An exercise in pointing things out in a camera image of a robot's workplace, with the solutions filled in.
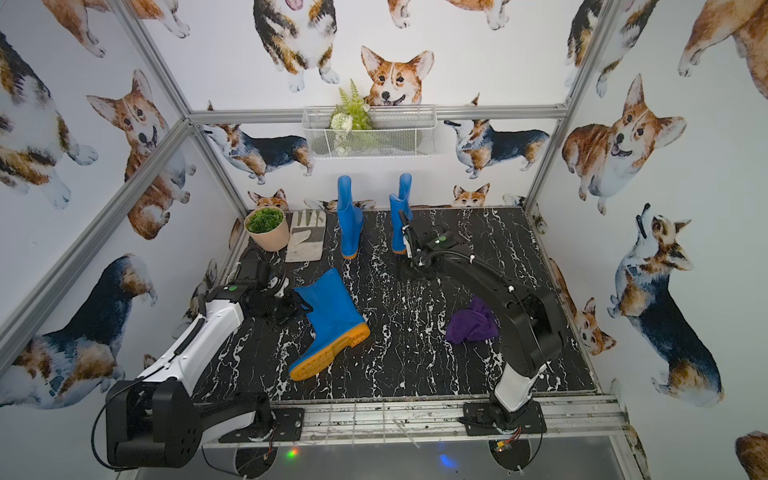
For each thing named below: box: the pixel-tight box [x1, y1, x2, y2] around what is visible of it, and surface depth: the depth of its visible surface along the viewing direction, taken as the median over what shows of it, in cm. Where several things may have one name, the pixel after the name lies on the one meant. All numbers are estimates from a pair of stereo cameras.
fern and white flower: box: [329, 78, 374, 156], surface depth 85 cm
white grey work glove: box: [285, 209, 327, 263], surface depth 115 cm
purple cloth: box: [446, 294, 499, 345], surface depth 89 cm
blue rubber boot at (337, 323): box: [288, 267, 371, 381], surface depth 87 cm
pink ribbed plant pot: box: [244, 206, 290, 252], surface depth 105 cm
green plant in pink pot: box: [244, 206, 285, 234], surface depth 105 cm
